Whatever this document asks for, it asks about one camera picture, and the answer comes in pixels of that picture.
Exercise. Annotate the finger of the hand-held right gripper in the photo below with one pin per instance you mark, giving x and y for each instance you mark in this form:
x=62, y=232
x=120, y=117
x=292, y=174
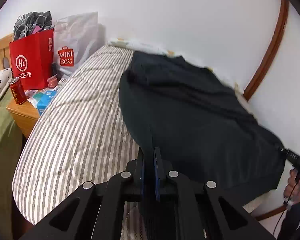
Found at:
x=290, y=154

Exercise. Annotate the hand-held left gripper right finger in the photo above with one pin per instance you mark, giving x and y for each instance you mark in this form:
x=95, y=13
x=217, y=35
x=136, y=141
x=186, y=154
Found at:
x=157, y=180

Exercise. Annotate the blue carton box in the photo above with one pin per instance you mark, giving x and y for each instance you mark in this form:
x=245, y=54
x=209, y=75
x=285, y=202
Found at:
x=46, y=102

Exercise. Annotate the wooden headboard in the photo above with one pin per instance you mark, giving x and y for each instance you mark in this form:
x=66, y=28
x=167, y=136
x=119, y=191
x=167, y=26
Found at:
x=0, y=52

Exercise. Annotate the white plastic bag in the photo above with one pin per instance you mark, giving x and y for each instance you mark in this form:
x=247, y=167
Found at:
x=75, y=35

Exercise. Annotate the pink cup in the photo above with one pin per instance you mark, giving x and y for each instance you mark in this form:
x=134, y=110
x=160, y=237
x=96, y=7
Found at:
x=52, y=82

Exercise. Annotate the black sweatshirt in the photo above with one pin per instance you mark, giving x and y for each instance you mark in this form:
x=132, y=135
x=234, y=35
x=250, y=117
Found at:
x=190, y=120

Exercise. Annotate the striped mattress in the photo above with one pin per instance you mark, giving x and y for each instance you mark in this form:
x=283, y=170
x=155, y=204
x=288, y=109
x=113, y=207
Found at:
x=77, y=130

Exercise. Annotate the red drink can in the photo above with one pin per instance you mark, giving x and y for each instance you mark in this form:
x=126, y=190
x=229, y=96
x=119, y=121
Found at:
x=17, y=91

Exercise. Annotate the brown wooden door frame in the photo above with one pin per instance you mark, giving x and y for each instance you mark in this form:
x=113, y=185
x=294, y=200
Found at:
x=272, y=47

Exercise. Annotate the person's right forearm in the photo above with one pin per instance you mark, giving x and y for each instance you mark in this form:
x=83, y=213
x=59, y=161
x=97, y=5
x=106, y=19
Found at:
x=290, y=222

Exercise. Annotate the wooden nightstand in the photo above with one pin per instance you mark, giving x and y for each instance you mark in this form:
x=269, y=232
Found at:
x=22, y=115

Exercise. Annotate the red paper bag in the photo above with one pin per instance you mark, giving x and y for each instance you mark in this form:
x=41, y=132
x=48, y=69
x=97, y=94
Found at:
x=32, y=55

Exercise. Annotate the green blanket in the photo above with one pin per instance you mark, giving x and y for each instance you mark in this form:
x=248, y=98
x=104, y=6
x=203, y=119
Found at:
x=2, y=155

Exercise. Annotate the grey plaid cloth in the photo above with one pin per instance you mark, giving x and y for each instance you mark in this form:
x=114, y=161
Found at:
x=32, y=21

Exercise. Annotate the person's right hand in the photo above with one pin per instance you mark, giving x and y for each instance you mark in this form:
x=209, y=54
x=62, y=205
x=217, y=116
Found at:
x=296, y=187

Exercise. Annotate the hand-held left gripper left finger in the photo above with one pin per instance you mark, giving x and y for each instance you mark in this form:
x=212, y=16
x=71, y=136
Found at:
x=141, y=177

